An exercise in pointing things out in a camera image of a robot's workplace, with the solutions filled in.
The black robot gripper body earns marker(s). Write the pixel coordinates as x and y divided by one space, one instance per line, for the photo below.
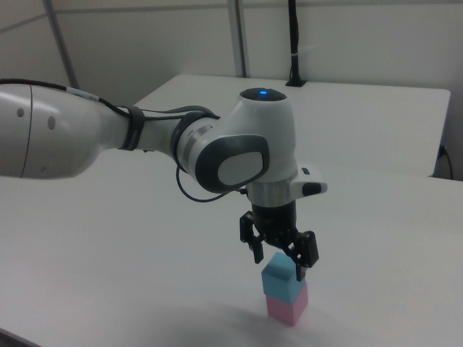
275 220

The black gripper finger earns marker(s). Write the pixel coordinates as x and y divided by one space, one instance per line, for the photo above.
253 238
305 253

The blue cube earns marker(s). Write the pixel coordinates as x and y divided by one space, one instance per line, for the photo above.
278 282

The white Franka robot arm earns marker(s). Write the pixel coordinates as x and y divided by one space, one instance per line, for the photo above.
144 141

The pink cube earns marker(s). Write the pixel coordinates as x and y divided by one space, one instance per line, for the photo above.
287 309

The black camera stand pole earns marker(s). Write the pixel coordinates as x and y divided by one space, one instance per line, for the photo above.
294 47

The grey metal partition post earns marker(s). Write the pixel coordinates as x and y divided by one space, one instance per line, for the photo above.
61 43
239 36

